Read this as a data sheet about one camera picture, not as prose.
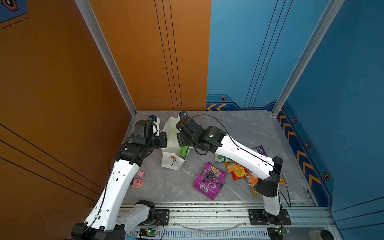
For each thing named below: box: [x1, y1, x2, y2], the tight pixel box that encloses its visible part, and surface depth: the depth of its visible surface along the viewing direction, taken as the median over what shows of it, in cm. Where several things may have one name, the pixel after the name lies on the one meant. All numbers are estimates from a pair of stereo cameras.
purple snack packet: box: [255, 145, 268, 157], surface depth 96 cm
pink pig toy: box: [132, 178, 144, 189], surface depth 84 cm
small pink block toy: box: [137, 170, 145, 178], surface depth 88 cm
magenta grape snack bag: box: [193, 161, 227, 201], surface depth 82 cm
